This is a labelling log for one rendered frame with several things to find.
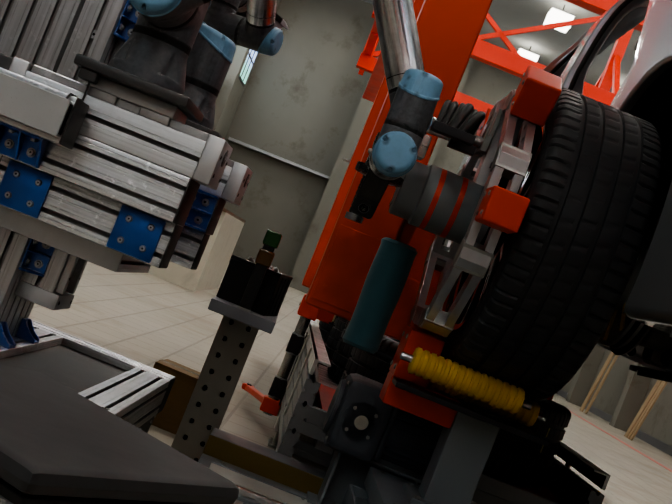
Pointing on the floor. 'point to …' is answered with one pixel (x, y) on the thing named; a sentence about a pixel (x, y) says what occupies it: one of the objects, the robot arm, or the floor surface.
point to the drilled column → (214, 386)
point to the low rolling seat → (89, 452)
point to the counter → (225, 238)
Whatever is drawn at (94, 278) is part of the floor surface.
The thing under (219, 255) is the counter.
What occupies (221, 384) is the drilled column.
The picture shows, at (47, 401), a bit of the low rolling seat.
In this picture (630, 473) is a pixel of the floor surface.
